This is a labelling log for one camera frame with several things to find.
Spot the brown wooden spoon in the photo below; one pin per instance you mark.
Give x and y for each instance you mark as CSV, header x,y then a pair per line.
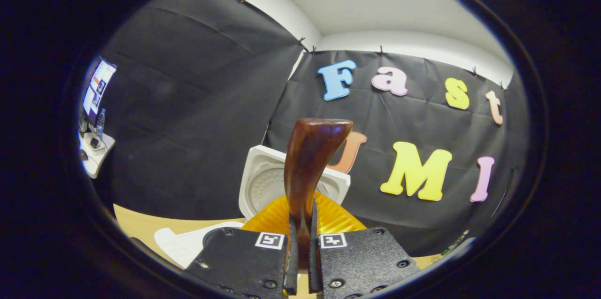
x,y
310,163

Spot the white rice cooker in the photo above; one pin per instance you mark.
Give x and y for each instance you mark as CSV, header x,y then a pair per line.
x,y
263,181

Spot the blue water bottle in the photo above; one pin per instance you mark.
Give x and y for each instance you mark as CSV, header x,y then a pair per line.
x,y
100,123

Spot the white side desk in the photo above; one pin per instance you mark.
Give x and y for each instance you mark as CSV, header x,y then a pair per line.
x,y
96,164

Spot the black phone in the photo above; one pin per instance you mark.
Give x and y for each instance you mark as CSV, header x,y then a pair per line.
x,y
94,143

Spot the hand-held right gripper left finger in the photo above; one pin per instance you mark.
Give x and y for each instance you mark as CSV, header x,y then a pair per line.
x,y
244,261

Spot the computer monitor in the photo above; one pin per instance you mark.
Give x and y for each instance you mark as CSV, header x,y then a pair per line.
x,y
98,88

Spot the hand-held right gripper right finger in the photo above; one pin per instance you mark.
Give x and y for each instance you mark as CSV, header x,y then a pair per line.
x,y
361,261

